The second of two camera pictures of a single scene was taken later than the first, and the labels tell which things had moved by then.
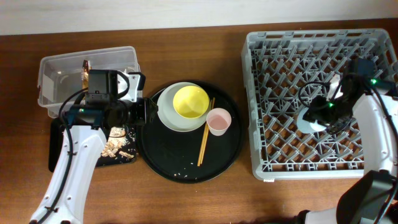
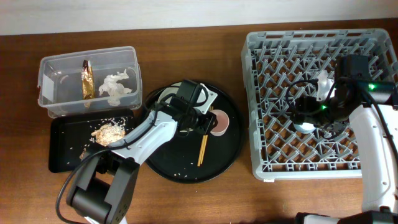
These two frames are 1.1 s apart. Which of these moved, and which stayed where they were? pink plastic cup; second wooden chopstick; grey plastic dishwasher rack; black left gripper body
Moved: black left gripper body
Stayed: pink plastic cup; grey plastic dishwasher rack; second wooden chopstick
